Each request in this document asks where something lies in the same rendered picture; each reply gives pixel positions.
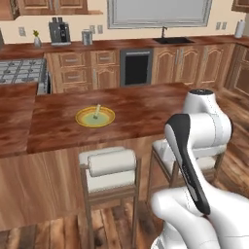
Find wooden dining island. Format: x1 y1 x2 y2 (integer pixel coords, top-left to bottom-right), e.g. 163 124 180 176
0 81 208 232

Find yellow plate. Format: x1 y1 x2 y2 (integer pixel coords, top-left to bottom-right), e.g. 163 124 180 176
75 106 117 128

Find pale yellow stick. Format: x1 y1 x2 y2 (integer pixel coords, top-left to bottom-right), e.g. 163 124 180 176
93 103 101 120

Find wooden stool with white cushion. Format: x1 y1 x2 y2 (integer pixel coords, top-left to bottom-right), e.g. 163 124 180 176
145 138 228 204
78 146 142 249

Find grey dishwasher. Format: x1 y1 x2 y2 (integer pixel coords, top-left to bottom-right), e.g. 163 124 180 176
119 48 155 89

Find wooden base cupboards run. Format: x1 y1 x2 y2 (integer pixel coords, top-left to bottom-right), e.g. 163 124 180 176
43 43 236 95

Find grey metal canister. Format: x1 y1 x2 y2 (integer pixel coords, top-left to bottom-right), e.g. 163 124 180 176
81 28 94 47

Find black sink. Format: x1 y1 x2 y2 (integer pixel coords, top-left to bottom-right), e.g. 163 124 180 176
152 36 196 46

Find black tap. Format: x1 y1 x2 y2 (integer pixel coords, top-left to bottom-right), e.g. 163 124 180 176
160 25 169 40

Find grey coffee machine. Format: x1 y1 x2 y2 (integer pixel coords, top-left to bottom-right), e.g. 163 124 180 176
48 17 72 47

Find grey framed window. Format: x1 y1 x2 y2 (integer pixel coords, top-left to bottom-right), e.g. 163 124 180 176
106 0 214 30

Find grey gas hob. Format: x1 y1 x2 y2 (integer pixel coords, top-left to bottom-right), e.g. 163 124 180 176
0 57 51 95

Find small vase with plant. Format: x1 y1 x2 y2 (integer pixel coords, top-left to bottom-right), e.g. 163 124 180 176
32 29 43 49

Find wooden side cupboards run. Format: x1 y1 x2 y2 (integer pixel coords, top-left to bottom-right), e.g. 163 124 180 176
224 43 249 99

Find white paper towel roll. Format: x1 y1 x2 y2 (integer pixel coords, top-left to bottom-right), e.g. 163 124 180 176
233 18 246 40

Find wooden wall cupboards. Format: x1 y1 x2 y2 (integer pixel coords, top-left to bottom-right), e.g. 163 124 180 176
0 0 104 21

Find wooden wall cupboard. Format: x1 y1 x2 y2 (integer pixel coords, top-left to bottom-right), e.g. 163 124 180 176
231 0 249 15

